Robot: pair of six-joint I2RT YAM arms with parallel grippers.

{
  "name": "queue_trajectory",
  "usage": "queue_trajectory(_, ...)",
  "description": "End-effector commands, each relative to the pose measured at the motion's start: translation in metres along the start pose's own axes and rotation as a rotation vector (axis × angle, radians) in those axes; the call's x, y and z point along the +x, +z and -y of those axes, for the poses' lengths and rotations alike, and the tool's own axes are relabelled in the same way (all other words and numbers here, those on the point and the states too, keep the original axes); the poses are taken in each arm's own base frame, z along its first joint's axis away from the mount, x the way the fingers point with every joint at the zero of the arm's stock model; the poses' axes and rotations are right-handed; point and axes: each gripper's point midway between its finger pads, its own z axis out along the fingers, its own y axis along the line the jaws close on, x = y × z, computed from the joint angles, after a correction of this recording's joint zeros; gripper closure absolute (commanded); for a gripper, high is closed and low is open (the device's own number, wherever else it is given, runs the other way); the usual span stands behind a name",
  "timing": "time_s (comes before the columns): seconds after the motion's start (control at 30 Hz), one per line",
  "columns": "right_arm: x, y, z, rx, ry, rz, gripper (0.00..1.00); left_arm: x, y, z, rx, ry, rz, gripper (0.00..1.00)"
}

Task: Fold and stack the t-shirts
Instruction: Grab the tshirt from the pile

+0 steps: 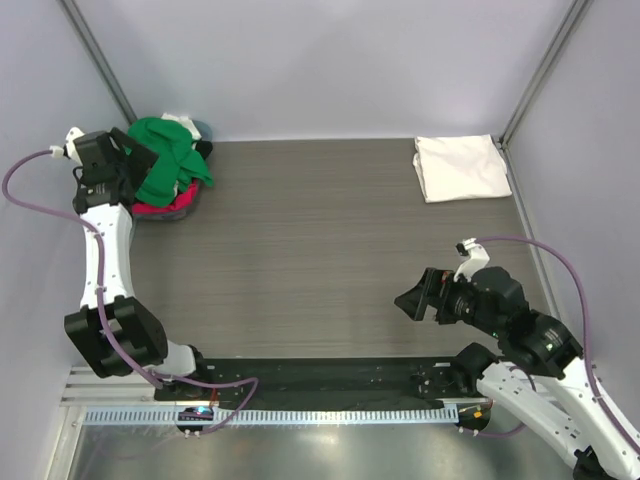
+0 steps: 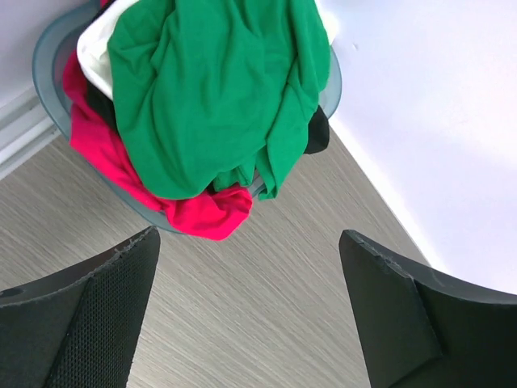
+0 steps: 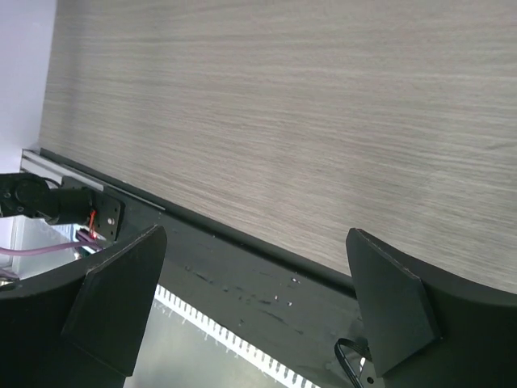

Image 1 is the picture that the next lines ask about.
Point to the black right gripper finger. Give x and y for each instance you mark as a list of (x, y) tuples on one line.
[(415, 301), (431, 291)]

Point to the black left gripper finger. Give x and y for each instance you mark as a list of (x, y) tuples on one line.
[(133, 174), (136, 151)]

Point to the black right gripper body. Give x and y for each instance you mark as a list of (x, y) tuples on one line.
[(463, 306)]

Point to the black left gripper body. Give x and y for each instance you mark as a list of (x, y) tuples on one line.
[(121, 161)]

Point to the green t shirt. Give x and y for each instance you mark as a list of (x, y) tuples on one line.
[(178, 163)]

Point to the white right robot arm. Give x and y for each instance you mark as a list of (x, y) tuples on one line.
[(540, 376)]

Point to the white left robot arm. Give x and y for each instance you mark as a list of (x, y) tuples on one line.
[(114, 333)]

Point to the pink t shirt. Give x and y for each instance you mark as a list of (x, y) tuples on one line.
[(181, 204)]

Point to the crumpled white t shirt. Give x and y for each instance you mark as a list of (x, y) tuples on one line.
[(185, 122)]

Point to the black t shirt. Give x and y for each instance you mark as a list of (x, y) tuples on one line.
[(204, 148)]

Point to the blue laundry basket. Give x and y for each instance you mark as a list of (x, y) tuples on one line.
[(172, 187)]

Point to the folded white t shirt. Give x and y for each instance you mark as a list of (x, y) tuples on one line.
[(460, 168)]

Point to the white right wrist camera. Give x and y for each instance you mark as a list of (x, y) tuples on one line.
[(474, 258)]

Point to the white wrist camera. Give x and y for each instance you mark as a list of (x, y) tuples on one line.
[(68, 149), (474, 258)]

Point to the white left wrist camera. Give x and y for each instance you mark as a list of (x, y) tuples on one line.
[(68, 149)]

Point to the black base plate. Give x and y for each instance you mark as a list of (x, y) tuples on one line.
[(355, 384)]

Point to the slotted cable duct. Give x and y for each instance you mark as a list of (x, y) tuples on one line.
[(183, 416)]

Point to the left aluminium corner post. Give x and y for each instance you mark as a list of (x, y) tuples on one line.
[(84, 33)]

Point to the aluminium corner post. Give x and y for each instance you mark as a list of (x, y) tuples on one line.
[(84, 33), (557, 45)]

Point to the aluminium frame rail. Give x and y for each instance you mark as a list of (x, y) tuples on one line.
[(84, 388)]

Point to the right aluminium corner post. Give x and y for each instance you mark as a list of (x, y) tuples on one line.
[(557, 45)]

